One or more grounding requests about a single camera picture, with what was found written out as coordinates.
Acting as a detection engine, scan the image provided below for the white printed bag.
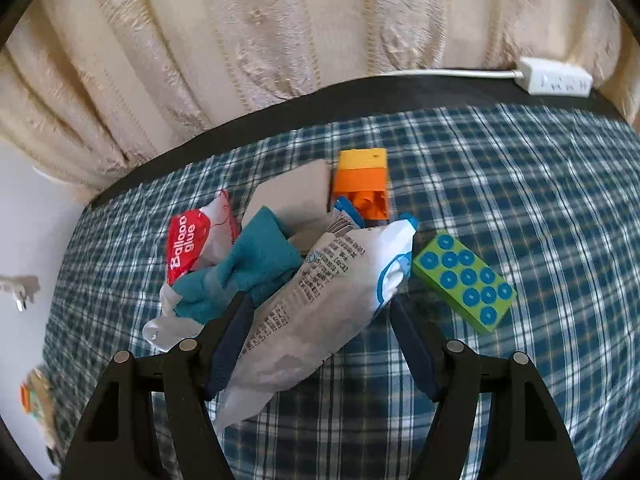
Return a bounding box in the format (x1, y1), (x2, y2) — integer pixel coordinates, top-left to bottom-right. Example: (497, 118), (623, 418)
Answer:
(214, 211), (418, 431)

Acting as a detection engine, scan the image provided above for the green blue-studded toy brick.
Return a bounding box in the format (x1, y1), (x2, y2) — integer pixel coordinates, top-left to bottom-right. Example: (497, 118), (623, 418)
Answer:
(412, 231), (516, 334)

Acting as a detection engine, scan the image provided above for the blue plaid cloth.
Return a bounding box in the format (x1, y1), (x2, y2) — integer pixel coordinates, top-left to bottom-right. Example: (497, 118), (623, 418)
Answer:
(43, 105), (639, 479)

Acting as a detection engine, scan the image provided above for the red balloon glue packet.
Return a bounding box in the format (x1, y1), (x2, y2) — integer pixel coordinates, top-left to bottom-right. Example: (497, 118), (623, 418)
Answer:
(142, 190), (240, 352)

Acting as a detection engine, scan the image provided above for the crumpled teal wrapper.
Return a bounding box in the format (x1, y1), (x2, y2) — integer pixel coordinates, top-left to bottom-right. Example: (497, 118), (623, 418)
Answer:
(172, 207), (303, 325)

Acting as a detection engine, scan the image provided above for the white eraser block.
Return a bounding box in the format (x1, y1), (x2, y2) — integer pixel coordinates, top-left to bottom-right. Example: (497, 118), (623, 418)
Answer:
(242, 159), (331, 230)

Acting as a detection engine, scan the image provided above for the orange toy brick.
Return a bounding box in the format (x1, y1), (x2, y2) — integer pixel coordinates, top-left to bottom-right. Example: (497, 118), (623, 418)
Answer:
(331, 148), (388, 221)

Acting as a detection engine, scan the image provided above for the white power strip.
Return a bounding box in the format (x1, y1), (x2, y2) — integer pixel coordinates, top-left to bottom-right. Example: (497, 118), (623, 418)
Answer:
(516, 56), (593, 98)

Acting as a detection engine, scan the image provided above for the cream patterned curtain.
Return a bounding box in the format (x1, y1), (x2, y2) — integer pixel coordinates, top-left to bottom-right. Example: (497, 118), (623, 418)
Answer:
(1, 0), (639, 197)

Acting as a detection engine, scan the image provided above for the white wall plug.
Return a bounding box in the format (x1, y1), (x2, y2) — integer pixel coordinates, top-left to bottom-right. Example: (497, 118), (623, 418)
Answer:
(0, 275), (40, 312)

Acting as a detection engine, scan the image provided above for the white power strip cable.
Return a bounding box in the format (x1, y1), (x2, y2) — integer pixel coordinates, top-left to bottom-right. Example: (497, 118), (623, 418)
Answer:
(369, 66), (526, 82)

